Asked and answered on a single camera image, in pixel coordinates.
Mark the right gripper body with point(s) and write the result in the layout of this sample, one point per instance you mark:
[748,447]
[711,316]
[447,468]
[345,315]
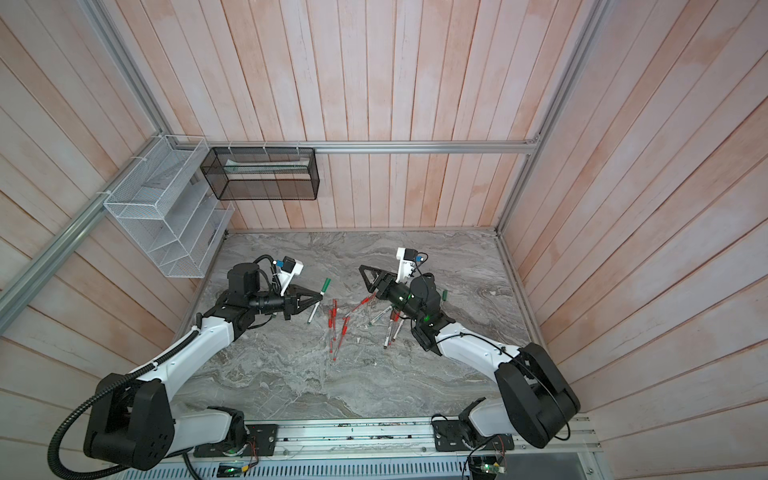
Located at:
[401,298]

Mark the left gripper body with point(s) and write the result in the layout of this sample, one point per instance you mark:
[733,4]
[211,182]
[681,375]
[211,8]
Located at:
[270,304]

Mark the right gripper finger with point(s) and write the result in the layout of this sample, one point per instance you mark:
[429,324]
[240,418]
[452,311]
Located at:
[373,277]
[379,287]

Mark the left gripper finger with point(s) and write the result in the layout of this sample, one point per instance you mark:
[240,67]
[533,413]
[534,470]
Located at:
[303,293]
[294,306]

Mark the green marker pen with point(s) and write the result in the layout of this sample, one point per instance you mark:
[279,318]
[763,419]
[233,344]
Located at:
[379,315]
[317,304]

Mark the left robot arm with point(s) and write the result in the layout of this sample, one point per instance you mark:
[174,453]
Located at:
[131,423]

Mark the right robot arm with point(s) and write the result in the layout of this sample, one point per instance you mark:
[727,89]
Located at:
[535,401]

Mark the red gel pen upper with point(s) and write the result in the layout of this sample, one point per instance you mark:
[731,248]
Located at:
[365,301]

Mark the red gel pen long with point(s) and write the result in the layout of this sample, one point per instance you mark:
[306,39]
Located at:
[346,320]

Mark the brown marker right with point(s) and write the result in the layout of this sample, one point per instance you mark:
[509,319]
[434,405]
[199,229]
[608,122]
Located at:
[399,325]

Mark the brown marker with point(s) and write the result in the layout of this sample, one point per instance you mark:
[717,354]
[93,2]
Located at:
[399,325]
[393,320]

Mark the brown marker left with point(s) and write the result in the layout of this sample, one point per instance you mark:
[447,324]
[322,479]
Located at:
[393,320]

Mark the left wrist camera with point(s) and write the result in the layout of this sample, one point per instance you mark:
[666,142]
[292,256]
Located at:
[286,270]

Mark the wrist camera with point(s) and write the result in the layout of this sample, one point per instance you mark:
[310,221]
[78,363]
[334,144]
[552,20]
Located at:
[286,270]
[409,260]

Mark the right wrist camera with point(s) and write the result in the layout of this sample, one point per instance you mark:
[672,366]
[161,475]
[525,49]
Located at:
[409,260]

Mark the black wire mesh basket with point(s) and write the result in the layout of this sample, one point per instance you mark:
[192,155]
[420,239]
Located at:
[262,173]

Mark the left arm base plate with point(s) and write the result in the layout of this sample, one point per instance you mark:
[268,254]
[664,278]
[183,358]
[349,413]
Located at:
[250,440]

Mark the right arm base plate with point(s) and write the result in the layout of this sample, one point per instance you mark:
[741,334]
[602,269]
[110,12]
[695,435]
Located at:
[453,435]

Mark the white wire mesh shelf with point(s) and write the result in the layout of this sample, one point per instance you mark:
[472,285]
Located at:
[169,209]

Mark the aluminium front rail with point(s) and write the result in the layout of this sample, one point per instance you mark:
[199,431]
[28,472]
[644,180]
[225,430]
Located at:
[401,437]

